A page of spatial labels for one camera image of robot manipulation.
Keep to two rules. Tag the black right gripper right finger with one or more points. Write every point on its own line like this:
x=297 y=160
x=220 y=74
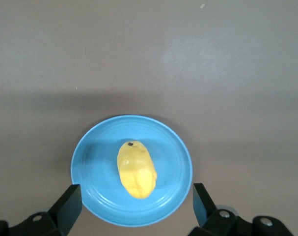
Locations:
x=207 y=218

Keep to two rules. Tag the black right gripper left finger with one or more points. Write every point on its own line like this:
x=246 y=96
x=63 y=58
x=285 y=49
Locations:
x=62 y=214

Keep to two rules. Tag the yellow peeled potato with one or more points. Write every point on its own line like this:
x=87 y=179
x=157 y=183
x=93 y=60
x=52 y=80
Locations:
x=136 y=172

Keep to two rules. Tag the blue round plate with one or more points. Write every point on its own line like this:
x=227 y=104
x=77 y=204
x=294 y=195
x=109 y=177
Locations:
x=97 y=172

